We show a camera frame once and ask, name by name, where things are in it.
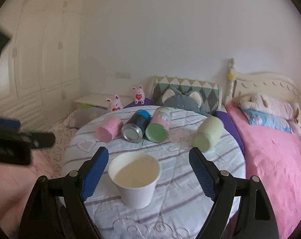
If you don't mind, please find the grey cat cushion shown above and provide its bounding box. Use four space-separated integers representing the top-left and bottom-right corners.
156 88 210 117

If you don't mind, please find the white paper cup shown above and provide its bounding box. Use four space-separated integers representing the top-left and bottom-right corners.
108 152 162 209

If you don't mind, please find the pale green mug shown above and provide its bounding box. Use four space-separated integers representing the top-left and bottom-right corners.
193 117 224 152

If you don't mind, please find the cream wardrobe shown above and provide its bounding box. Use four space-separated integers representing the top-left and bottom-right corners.
0 0 84 130

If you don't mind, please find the pink plush bunny back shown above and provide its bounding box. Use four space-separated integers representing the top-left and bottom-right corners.
133 85 145 105

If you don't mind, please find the cream wooden bed headboard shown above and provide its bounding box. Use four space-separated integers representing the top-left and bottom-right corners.
223 58 301 106

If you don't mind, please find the white plush dog toy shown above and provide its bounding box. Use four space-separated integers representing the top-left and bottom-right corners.
239 93 301 131

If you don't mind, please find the black blue metal tumbler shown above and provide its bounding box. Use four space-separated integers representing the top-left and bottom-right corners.
121 110 151 143

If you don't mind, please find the pink bottle green lid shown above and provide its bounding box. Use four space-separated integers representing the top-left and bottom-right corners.
145 107 172 143

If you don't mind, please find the wall power socket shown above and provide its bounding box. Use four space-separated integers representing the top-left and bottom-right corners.
114 72 132 79

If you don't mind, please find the cream bedside table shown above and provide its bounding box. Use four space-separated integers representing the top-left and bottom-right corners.
74 93 133 109

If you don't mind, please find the heart pattern bed sheet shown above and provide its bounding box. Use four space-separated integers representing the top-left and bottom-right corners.
42 110 78 177

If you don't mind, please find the diamond pattern headboard cushion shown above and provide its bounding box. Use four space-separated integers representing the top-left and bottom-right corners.
151 75 222 114

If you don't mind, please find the grey dotted pillow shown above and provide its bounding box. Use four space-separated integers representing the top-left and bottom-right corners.
69 107 107 129

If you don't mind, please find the pink cup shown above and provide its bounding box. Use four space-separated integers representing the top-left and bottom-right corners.
95 117 123 143

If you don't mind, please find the light pink folded quilt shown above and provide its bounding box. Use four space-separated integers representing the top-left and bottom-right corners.
0 151 56 238

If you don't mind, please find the blue cartoon pillow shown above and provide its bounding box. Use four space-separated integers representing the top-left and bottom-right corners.
243 110 292 133

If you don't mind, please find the pink fleece blanket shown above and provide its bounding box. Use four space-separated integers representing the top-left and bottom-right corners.
226 104 301 238

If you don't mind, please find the pink plush bunny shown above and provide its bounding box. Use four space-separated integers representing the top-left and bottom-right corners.
106 95 123 112
133 85 145 105

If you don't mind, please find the pink plush bunny front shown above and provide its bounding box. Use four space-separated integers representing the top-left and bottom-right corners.
106 95 123 112

